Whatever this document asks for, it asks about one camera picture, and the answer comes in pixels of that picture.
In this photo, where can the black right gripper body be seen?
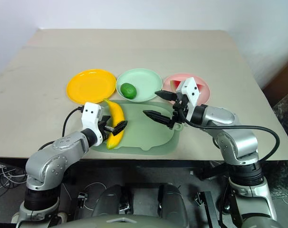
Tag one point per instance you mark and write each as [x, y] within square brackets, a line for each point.
[179, 111]

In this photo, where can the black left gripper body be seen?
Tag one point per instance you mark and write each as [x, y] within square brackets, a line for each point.
[103, 129]

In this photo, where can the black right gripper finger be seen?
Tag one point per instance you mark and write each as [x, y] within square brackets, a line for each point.
[166, 95]
[159, 117]

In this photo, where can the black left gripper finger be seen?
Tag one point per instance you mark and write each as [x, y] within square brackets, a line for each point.
[119, 127]

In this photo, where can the yellow banana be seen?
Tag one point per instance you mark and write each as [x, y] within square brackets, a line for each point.
[116, 111]

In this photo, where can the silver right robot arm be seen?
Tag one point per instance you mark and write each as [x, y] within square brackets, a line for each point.
[243, 140]

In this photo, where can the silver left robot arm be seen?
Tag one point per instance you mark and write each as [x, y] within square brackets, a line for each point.
[63, 145]

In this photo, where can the light green plate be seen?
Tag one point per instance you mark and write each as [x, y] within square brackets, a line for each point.
[144, 80]

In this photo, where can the pink plate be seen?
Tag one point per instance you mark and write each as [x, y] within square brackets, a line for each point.
[205, 95]

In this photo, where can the yellow plate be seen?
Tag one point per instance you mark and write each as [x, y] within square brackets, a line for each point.
[91, 85]

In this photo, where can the watermelon slice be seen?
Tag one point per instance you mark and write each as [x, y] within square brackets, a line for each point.
[176, 86]

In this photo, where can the light green pig-shaped tray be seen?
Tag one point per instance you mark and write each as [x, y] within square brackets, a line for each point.
[144, 137]

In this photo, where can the green lime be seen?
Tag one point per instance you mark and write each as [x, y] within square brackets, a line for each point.
[128, 90]

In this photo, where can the dark rounded shape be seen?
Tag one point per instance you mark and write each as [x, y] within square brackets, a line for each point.
[110, 202]
[175, 202]

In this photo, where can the grey rounded robot body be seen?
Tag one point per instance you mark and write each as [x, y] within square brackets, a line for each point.
[146, 221]

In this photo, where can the black table leg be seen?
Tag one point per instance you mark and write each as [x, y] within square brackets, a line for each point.
[211, 209]

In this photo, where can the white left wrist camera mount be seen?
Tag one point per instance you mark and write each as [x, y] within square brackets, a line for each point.
[90, 114]

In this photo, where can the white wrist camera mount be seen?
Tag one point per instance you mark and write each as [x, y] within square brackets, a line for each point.
[191, 89]
[90, 114]

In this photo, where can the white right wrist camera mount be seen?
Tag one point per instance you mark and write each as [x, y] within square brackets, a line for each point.
[191, 89]

